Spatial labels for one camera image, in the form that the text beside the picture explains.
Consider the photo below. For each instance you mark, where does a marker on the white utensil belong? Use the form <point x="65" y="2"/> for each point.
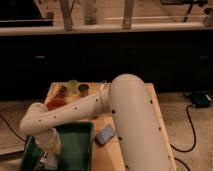
<point x="102" y="86"/>

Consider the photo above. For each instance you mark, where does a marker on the green plastic tray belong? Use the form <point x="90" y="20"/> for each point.
<point x="76" y="152"/>

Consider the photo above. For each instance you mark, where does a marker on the wooden chair legs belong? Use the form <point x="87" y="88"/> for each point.
<point x="90" y="13"/>

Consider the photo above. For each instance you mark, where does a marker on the dark blue sponge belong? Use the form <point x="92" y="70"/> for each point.
<point x="105" y="135"/>

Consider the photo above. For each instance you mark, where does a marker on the dark cabinet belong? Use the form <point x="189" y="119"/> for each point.
<point x="171" y="60"/>

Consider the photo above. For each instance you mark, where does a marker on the green plastic cup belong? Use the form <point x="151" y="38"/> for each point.
<point x="72" y="86"/>

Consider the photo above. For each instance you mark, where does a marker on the dark blue floor device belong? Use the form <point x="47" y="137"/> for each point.
<point x="200" y="99"/>

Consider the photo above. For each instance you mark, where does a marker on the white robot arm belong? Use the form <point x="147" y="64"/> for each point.
<point x="142" y="141"/>

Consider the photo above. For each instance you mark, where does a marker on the dark brown cup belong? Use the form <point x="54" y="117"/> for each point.
<point x="83" y="90"/>

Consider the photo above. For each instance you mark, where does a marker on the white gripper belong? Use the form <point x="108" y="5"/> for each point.
<point x="49" y="141"/>

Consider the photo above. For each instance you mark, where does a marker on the metal fork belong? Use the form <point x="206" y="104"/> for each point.
<point x="41" y="163"/>

